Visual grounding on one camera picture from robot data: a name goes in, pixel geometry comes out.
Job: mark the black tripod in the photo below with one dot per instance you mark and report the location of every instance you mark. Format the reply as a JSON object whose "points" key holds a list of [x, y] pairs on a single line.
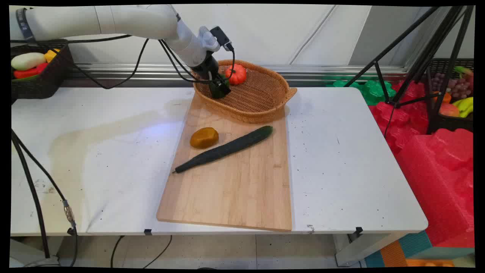
{"points": [[428, 57]]}

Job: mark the black woven vegetable basket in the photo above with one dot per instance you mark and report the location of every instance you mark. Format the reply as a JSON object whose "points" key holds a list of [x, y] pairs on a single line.
{"points": [[41, 85]]}

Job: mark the small red foam mat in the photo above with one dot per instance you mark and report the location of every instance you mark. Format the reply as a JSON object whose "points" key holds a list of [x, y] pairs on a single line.
{"points": [[398, 121]]}

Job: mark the red toy pepper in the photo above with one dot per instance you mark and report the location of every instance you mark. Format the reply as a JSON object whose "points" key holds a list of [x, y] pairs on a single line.
{"points": [[28, 72]]}

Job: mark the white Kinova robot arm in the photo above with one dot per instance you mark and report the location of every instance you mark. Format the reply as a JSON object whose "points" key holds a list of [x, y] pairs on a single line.
{"points": [[113, 21]]}

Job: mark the teal and orange foam mat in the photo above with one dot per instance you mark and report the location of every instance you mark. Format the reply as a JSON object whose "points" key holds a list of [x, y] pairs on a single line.
{"points": [[413, 252]]}

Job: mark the pink toy peach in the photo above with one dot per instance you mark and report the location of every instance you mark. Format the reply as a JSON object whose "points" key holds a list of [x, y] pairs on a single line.
{"points": [[449, 110]]}

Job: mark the dark green toy cucumber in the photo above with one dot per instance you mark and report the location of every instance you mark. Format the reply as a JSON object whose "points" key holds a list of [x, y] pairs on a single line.
{"points": [[223, 150]]}

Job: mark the white toy eggplant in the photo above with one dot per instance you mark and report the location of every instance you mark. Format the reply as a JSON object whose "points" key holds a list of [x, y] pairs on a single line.
{"points": [[27, 60]]}

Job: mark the yellow toy bananas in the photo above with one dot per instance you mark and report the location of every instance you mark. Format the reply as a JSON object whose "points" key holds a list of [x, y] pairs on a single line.
{"points": [[465, 105]]}

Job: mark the white table leg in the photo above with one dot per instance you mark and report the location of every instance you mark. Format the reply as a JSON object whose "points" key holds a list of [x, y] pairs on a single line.
{"points": [[360, 250]]}

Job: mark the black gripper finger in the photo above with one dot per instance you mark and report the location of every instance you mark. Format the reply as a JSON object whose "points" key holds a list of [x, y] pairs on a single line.
{"points": [[226, 86], [212, 89]]}

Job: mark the green toy fruit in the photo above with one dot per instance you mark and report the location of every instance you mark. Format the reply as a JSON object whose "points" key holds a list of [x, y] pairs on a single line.
{"points": [[463, 70]]}

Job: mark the black woven fruit basket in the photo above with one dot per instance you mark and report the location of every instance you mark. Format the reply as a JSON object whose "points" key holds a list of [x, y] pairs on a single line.
{"points": [[449, 124]]}

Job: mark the yellow toy pepper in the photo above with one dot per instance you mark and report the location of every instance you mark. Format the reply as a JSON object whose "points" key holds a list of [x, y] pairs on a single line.
{"points": [[51, 55]]}

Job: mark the brown toy potato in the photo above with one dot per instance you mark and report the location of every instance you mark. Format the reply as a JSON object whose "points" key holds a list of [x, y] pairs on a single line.
{"points": [[204, 137]]}

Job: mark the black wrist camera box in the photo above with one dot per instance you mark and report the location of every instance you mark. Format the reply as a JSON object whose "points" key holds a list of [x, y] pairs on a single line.
{"points": [[221, 37]]}

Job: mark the wooden cutting board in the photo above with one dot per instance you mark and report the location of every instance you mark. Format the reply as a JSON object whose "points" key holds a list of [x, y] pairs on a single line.
{"points": [[235, 182]]}

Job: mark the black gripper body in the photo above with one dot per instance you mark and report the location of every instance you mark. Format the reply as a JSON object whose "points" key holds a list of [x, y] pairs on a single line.
{"points": [[207, 67]]}

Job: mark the woven wicker basket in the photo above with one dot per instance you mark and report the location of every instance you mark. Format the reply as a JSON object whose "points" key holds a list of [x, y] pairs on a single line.
{"points": [[257, 98]]}

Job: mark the green foam mat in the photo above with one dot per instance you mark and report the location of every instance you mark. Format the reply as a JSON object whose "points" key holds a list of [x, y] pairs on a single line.
{"points": [[373, 91]]}

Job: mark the orange toy fruit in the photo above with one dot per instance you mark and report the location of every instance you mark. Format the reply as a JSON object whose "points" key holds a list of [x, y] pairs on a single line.
{"points": [[447, 97]]}

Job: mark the green toy vegetable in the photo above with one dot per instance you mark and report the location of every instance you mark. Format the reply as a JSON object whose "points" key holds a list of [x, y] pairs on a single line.
{"points": [[23, 79]]}

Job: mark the purple toy grapes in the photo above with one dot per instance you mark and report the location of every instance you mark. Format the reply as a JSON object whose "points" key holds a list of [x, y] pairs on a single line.
{"points": [[456, 86]]}

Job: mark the green toy bell pepper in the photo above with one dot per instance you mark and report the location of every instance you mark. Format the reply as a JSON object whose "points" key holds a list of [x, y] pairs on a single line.
{"points": [[221, 92]]}

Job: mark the silver metal wall rail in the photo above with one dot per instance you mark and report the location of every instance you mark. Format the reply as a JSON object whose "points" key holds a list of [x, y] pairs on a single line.
{"points": [[322, 71]]}

